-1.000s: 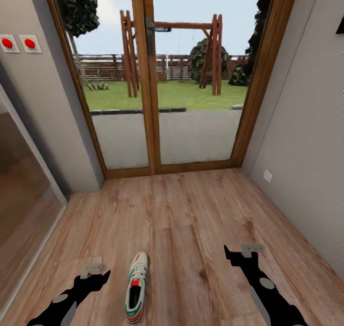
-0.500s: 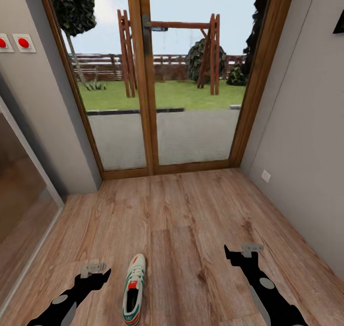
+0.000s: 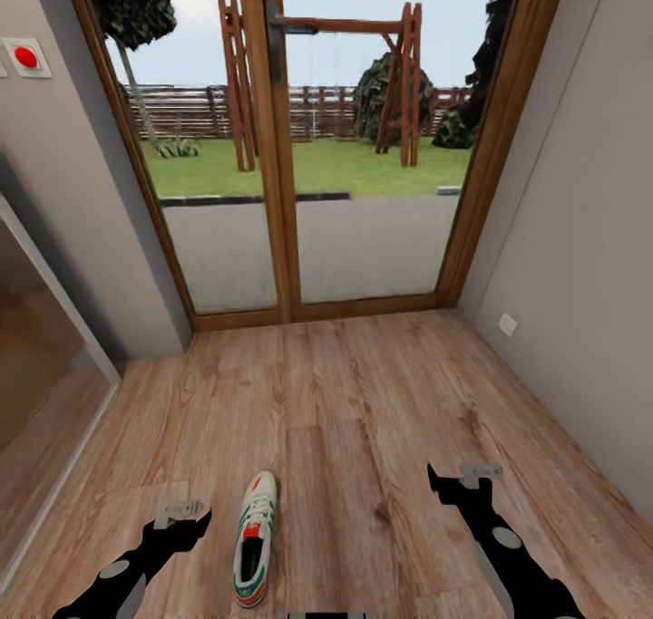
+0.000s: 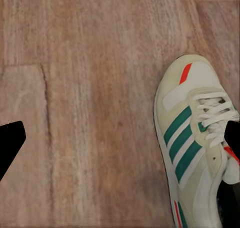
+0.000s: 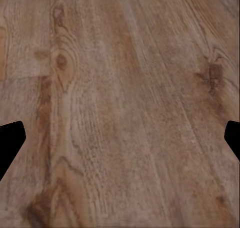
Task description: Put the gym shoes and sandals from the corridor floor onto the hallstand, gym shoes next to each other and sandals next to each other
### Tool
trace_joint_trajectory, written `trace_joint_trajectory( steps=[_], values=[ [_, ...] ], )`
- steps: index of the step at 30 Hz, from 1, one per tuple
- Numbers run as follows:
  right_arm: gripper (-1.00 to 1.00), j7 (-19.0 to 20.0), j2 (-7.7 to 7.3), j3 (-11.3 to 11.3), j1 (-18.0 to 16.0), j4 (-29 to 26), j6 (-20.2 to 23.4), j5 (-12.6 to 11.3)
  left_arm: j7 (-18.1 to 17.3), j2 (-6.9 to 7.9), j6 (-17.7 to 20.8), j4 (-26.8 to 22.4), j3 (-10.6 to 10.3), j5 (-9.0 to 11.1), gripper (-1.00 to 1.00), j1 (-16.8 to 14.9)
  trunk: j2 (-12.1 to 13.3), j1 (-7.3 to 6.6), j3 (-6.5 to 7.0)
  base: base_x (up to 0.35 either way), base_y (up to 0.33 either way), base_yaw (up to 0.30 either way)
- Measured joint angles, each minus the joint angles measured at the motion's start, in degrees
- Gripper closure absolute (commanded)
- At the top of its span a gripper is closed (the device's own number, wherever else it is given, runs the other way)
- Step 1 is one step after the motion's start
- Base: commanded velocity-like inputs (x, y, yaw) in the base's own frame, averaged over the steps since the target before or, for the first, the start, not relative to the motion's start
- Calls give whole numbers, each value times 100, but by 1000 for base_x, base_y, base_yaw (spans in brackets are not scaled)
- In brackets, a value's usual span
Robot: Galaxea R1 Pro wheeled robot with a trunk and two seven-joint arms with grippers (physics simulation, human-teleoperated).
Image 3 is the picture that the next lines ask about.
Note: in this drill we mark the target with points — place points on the gym shoe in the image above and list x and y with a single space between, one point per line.
250 566

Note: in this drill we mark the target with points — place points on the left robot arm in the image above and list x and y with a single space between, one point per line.
119 589

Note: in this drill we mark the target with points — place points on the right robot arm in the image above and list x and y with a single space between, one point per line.
523 590

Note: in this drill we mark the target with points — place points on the wall socket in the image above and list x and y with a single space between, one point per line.
507 324

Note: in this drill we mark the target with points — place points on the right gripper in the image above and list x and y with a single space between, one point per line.
452 491

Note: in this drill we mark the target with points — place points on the door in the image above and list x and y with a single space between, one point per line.
306 160

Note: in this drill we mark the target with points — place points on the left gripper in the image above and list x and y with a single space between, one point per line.
178 538

